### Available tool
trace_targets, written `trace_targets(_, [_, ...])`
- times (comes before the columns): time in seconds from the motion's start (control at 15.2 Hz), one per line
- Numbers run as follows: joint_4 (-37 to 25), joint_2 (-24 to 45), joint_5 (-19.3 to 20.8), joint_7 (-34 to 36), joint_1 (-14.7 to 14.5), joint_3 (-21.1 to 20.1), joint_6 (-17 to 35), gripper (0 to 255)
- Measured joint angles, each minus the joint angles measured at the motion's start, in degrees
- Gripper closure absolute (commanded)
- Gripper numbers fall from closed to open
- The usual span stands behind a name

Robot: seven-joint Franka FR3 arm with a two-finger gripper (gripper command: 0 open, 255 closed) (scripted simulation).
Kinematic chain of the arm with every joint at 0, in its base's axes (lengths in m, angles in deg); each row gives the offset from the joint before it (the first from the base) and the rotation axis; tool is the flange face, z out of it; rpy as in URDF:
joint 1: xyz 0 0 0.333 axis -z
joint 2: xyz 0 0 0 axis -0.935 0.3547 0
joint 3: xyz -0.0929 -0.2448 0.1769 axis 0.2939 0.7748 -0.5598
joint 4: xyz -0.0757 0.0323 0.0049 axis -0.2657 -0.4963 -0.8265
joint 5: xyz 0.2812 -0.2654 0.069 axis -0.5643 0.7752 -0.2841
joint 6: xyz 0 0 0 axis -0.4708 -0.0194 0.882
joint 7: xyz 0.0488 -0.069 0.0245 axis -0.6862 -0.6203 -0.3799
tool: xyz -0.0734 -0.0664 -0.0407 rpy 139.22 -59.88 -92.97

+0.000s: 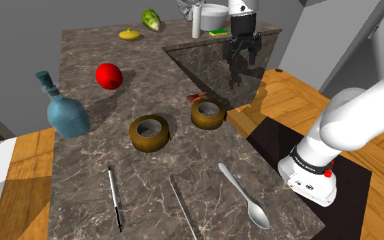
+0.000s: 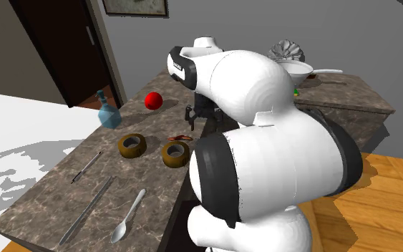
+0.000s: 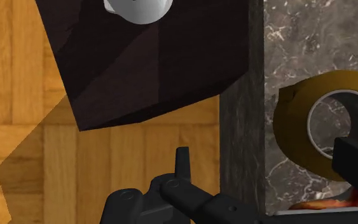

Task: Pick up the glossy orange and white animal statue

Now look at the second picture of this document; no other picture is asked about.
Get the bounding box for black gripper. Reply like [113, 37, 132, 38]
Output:
[185, 92, 238, 132]

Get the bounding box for olive brown tape roll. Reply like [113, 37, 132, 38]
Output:
[161, 140, 191, 169]
[117, 133, 147, 160]

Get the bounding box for red ball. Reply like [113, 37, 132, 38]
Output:
[144, 92, 164, 111]

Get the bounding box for blue glass bottle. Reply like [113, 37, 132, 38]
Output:
[96, 89, 122, 130]

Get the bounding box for grey ruffled ornament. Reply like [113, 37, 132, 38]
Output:
[267, 39, 306, 63]

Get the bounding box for dark robot stand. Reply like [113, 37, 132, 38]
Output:
[166, 199, 205, 252]

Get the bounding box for silver spoon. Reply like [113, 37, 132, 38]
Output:
[110, 188, 147, 244]

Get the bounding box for grey black pen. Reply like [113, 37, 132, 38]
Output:
[70, 150, 103, 185]

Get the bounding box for long grey rod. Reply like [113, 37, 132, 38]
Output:
[58, 175, 114, 246]

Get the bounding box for dark brown door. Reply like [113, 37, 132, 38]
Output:
[8, 0, 124, 110]

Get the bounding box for white pan with handle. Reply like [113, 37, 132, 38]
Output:
[274, 59, 344, 87]

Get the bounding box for framed wall picture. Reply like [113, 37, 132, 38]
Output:
[102, 0, 170, 19]

